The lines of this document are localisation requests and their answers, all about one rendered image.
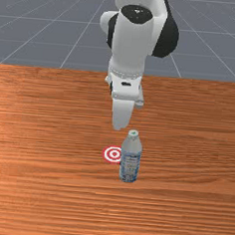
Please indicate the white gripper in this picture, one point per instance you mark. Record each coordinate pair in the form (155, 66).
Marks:
(125, 90)

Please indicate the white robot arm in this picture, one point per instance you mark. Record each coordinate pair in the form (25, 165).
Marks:
(134, 41)

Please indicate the clear plastic bottle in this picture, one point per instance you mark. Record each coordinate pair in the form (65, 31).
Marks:
(130, 157)

